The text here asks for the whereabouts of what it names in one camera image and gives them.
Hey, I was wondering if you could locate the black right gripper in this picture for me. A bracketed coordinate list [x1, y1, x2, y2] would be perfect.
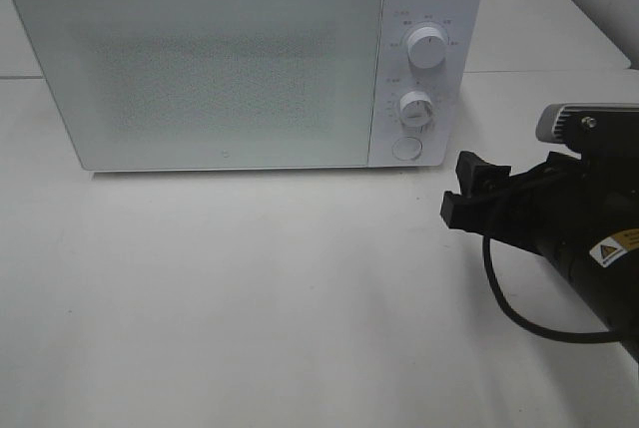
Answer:
[440, 151, 638, 268]

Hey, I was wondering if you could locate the round door release button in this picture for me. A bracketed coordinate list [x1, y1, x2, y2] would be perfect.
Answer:
[392, 137, 422, 161]

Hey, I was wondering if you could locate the white microwave door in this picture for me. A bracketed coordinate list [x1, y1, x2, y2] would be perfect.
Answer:
[13, 0, 381, 172]

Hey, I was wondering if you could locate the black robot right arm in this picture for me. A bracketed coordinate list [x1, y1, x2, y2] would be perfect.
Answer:
[440, 151, 638, 357]

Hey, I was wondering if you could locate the lower white microwave knob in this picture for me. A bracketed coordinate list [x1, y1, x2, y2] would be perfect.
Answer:
[398, 91, 433, 128]

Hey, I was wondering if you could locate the white microwave knob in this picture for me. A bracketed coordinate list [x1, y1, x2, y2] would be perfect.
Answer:
[404, 24, 448, 70]
[398, 91, 433, 128]

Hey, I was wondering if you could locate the upper white microwave knob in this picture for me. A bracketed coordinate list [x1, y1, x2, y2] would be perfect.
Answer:
[404, 24, 448, 70]

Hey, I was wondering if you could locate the white microwave oven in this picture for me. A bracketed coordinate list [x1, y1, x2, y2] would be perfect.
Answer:
[5, 0, 485, 174]

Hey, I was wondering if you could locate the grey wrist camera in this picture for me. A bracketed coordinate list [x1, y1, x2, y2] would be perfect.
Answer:
[535, 103, 638, 159]

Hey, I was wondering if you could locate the black camera cable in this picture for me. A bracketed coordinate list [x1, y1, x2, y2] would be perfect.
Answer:
[481, 236, 625, 345]

